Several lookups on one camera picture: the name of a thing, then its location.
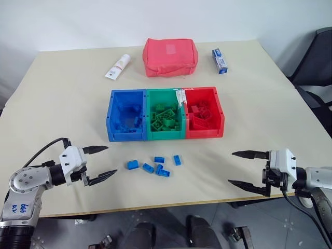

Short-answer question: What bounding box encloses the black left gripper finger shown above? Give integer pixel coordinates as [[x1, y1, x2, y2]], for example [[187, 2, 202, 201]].
[[86, 169, 118, 187], [82, 145, 109, 156]]

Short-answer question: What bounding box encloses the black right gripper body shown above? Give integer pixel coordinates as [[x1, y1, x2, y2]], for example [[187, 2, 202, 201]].
[[261, 151, 286, 189]]

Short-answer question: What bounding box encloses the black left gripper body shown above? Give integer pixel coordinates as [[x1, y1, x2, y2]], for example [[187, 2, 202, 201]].
[[70, 165, 91, 187]]

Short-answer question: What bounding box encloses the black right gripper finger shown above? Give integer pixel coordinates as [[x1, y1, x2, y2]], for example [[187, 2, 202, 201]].
[[231, 149, 270, 160], [227, 179, 271, 198]]

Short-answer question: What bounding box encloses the blue plastic bin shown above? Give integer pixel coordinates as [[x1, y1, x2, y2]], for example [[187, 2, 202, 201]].
[[105, 89, 148, 143]]

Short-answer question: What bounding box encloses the metal caster wheel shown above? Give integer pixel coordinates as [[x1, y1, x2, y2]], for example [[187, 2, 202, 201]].
[[88, 234, 114, 249], [229, 226, 251, 249]]

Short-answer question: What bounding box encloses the red plastic bin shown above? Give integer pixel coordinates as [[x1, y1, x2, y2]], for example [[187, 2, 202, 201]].
[[181, 86, 226, 139]]

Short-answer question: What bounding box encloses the green plastic bin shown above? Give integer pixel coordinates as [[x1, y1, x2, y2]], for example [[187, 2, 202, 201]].
[[144, 88, 186, 141]]

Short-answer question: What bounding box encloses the white squeeze tube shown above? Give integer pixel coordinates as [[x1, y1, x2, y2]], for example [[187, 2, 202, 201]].
[[104, 53, 131, 80]]

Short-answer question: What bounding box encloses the white tape strip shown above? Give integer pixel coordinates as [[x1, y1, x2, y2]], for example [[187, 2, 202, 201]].
[[174, 88, 187, 108]]

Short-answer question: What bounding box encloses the small blue white carton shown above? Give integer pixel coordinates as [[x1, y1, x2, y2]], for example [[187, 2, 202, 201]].
[[211, 48, 230, 75]]

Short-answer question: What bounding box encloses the black office chair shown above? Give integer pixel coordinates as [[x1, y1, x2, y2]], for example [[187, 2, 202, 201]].
[[286, 27, 332, 136]]

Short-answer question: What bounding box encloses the red fabric pouch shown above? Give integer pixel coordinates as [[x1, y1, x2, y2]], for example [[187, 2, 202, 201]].
[[142, 37, 200, 78]]

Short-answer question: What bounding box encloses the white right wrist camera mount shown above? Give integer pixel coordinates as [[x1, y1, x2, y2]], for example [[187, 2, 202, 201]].
[[269, 148, 298, 186]]

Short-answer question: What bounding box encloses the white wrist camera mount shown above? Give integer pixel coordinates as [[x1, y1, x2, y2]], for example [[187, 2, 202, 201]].
[[269, 148, 298, 186], [58, 146, 88, 187]]

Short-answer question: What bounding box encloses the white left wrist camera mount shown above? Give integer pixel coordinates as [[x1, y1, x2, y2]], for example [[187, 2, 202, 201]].
[[58, 146, 88, 187]]

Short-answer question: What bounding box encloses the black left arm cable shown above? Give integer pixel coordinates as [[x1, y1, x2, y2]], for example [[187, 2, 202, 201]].
[[22, 137, 72, 169]]

